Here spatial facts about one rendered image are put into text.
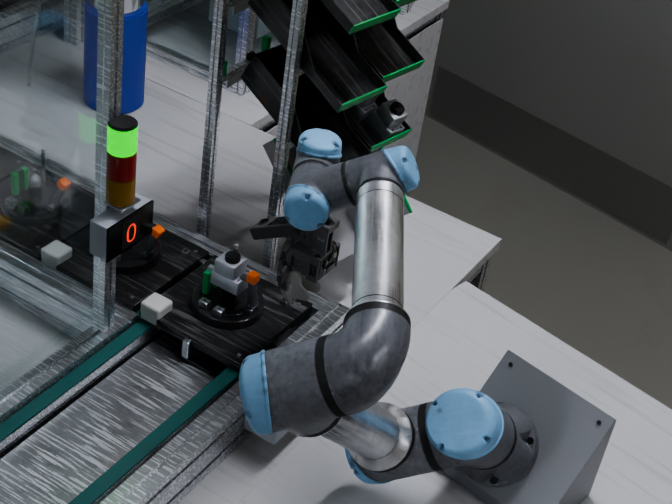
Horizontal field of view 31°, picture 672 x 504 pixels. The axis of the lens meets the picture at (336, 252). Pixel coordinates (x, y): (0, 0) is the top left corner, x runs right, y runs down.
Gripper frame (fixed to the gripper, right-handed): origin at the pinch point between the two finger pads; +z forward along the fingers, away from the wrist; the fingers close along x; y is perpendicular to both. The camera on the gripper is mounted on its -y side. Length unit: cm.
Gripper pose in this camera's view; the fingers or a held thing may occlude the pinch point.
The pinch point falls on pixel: (288, 296)
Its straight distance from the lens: 226.8
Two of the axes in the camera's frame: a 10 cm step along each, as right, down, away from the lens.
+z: -1.3, 8.0, 5.8
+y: 8.4, 4.0, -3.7
